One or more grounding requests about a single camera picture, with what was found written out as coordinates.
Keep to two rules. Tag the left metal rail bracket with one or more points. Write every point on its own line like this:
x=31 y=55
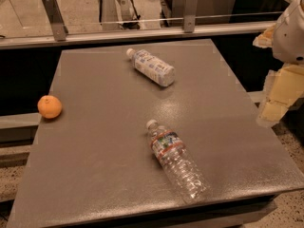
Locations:
x=56 y=20

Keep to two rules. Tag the right metal rail bracket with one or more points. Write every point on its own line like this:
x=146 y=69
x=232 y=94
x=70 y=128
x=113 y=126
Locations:
x=189 y=15

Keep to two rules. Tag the white labelled plastic bottle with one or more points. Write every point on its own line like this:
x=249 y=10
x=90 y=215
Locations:
x=152 y=67

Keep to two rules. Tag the metal rail bracket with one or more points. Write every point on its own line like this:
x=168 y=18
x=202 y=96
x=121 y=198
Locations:
x=56 y=20
x=189 y=15

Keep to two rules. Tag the clear plastic water bottle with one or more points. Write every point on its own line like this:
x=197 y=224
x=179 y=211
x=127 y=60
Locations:
x=176 y=162

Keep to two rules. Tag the horizontal metal rail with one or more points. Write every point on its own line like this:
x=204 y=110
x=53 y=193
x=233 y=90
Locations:
x=136 y=36

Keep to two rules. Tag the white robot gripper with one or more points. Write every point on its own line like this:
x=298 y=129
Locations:
x=291 y=35

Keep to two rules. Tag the orange fruit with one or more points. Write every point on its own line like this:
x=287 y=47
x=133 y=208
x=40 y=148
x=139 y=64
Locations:
x=49 y=107

